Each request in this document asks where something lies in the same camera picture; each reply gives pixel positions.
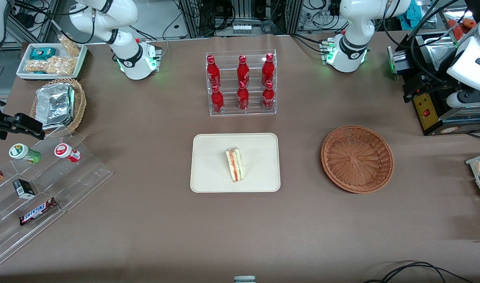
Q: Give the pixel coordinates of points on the steel warmer pan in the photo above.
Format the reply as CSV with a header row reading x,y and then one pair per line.
x,y
440,49

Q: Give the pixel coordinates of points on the small grey device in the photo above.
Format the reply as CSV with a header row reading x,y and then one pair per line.
x,y
244,280

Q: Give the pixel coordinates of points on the large bagged nut snack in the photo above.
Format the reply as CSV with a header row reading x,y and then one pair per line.
x,y
51,66

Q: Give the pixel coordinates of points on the triangle sandwich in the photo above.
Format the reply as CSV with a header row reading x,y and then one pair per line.
x,y
235,165

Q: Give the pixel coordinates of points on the cream plastic tray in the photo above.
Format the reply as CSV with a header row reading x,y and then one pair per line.
x,y
208,165

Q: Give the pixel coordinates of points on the silver metal cylinder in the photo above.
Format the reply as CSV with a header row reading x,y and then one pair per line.
x,y
399,63

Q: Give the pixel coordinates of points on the clear acrylic stepped display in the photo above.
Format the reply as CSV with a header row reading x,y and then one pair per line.
x,y
86,173

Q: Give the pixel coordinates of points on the red food in warmer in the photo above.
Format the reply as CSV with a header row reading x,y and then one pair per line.
x,y
455,26

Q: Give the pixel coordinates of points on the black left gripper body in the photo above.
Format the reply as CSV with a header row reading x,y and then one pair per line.
x,y
431,83

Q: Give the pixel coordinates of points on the aluminium frame structure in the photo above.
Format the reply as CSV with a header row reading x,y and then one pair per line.
x,y
190,15

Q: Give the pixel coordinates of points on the green lid drink cup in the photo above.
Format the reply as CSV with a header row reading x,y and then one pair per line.
x,y
19,151

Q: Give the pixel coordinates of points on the teal snack packet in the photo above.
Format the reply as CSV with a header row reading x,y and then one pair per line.
x,y
42,53

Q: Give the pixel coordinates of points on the red lid drink cup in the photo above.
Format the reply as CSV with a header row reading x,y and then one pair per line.
x,y
65,150

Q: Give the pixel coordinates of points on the red cola bottle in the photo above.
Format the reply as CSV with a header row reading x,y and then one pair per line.
x,y
268,98
213,72
243,98
217,100
243,70
267,70

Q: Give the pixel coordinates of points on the teal object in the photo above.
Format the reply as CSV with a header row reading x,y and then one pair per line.
x,y
416,11

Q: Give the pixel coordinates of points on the small black box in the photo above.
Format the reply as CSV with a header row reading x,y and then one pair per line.
x,y
23,189

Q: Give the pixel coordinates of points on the black food warmer appliance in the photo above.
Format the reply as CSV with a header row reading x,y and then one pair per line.
x,y
430,118

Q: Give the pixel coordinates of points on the white rectangular bin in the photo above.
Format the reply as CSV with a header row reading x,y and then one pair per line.
x,y
80,63

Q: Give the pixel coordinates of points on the white power strip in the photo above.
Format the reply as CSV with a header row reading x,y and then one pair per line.
x,y
241,28

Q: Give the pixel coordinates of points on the grey snack shelf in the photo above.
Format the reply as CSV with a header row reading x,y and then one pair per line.
x,y
471,160

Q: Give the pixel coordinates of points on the large brown wicker basket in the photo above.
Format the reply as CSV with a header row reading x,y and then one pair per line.
x,y
357,165

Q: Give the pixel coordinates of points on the Snickers chocolate bar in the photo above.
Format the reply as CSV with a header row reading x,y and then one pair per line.
x,y
37,212

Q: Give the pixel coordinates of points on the clear acrylic bottle rack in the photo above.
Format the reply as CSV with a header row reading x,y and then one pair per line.
x,y
228,70

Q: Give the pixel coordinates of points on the small tan wicker basket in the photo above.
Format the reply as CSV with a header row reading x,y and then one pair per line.
x,y
80,106

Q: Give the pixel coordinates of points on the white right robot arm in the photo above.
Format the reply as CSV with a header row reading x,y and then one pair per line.
x,y
129,59

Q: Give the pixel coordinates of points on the small bagged nut snack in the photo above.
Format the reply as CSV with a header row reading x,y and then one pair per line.
x,y
70,47

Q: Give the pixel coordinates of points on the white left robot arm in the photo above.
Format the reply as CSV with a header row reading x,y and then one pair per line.
x,y
352,51

